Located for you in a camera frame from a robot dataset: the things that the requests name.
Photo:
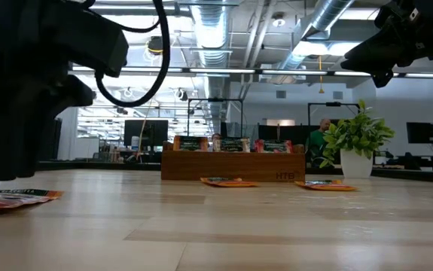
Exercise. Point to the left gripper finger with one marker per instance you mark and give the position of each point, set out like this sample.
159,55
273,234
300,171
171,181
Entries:
13,147

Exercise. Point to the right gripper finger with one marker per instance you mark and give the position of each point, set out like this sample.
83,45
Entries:
381,78
374,56

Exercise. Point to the orange tea packet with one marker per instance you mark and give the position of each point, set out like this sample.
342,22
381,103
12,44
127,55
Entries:
326,185
229,183
190,144
13,199

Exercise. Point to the wooden tea box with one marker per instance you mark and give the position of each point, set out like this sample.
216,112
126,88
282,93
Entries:
233,167

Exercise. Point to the black partition panel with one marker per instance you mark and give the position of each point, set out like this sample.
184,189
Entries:
56,139

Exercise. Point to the green plant in white pot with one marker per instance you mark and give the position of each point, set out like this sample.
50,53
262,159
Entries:
356,163

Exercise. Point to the person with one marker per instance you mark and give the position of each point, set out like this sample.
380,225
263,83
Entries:
216,136
317,141

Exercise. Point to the black background desk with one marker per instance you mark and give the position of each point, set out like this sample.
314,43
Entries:
415,162

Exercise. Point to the dark partition panel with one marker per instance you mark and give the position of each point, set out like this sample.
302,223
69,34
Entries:
287,131

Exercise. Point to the white bottle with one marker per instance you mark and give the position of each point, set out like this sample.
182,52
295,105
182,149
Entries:
135,143

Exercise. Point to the black hanging ceiling device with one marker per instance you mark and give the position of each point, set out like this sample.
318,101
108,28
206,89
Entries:
155,45

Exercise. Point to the silver ventilation duct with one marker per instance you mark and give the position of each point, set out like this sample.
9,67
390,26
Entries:
329,15
211,30

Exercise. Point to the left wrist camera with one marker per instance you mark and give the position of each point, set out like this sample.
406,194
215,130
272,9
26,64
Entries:
95,41

